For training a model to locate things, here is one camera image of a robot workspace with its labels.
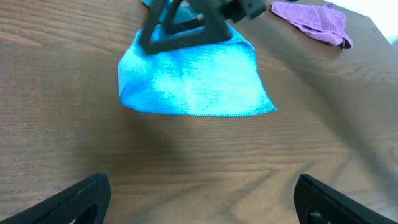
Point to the purple microfiber cloth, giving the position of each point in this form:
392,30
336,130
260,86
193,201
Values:
322,23

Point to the blue microfiber cloth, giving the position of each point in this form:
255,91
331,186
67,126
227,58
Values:
219,79

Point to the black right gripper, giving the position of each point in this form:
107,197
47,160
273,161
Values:
210,29

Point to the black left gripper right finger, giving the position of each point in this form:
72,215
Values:
316,202

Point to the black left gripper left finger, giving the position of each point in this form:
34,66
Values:
85,202

